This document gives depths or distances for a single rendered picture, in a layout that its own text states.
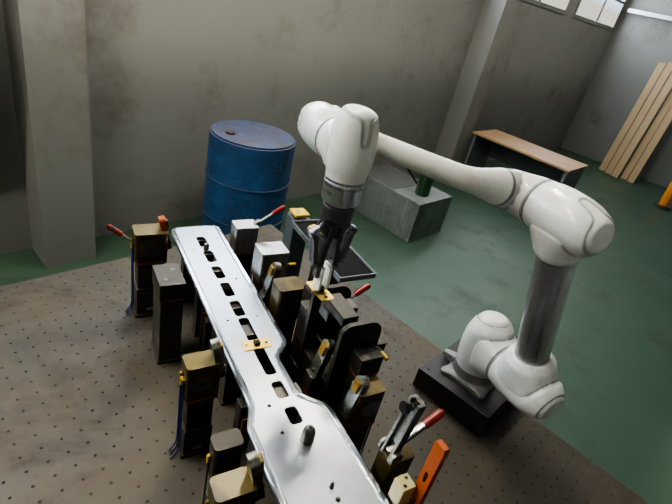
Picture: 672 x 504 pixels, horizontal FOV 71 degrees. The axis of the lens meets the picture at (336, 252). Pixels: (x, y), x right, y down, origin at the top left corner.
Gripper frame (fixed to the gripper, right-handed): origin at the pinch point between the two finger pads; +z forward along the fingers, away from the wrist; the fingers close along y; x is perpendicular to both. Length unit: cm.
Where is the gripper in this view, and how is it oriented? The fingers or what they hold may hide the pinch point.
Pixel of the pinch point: (322, 276)
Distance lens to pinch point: 116.4
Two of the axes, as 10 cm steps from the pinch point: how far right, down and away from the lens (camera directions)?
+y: -8.3, 1.1, -5.4
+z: -2.0, 8.5, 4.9
